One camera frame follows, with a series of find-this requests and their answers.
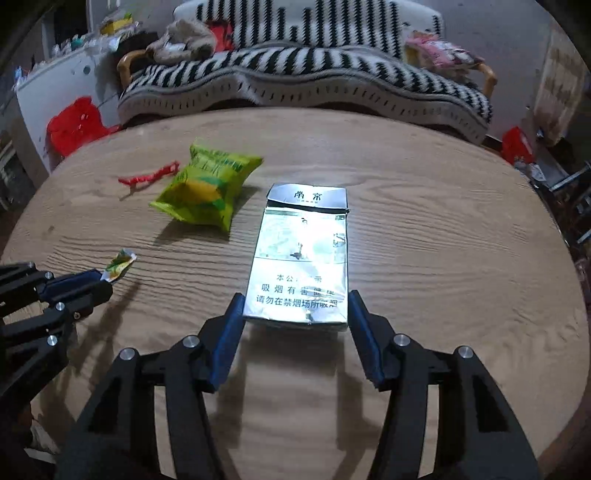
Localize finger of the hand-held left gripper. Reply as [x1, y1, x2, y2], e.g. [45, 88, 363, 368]
[0, 261, 104, 306]
[0, 281, 115, 400]

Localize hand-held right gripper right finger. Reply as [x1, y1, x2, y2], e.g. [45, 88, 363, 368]
[347, 289, 542, 480]

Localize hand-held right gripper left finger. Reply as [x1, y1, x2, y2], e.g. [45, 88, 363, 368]
[55, 292, 247, 480]

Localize small torn wrapper piece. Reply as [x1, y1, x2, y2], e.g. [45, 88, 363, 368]
[100, 248, 138, 282]

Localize silver cigarette box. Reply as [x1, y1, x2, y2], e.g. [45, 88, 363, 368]
[243, 182, 351, 332]

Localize red plastic strip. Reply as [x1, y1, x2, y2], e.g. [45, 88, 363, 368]
[117, 160, 181, 188]

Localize green snack packet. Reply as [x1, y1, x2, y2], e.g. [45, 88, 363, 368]
[148, 143, 264, 233]

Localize red plastic bag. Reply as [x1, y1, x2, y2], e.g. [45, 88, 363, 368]
[47, 95, 122, 158]

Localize white cabinet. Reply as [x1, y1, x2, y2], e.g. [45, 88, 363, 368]
[15, 39, 126, 175]

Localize low dark metal rack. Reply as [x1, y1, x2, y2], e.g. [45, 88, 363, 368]
[530, 159, 591, 245]

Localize yellow-green packet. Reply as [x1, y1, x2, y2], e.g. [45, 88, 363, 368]
[100, 15, 136, 36]

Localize beige plush toy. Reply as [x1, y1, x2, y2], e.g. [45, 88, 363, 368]
[146, 18, 218, 65]

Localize black and white striped blanket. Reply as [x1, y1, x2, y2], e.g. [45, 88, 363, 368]
[117, 0, 494, 144]

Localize wooden-armed sofa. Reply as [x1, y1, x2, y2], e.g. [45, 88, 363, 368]
[116, 0, 499, 145]

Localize red cloth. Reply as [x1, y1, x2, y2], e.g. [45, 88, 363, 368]
[205, 20, 235, 55]

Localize pink snack packets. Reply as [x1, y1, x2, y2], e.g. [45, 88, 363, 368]
[405, 31, 486, 71]

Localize beige checkered wall hanging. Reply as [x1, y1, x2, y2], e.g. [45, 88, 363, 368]
[534, 27, 588, 145]

